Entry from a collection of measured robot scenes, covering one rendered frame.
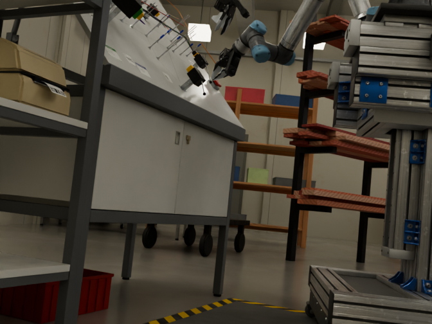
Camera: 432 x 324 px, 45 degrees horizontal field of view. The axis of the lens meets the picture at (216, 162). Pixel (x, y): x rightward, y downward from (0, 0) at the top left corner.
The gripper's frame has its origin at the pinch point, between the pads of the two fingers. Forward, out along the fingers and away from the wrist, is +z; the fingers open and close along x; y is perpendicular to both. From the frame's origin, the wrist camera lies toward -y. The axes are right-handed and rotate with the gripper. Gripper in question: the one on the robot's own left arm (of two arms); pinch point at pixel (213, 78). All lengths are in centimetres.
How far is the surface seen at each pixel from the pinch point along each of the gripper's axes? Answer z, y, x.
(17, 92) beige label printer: -23, -96, 80
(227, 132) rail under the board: 10.3, -17.8, -16.5
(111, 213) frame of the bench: 10, -93, 34
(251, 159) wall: 514, 634, -480
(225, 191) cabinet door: 34, -31, -33
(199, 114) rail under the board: -1.4, -33.4, 8.1
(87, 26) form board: -23, -52, 68
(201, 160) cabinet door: 16.7, -38.0, -6.2
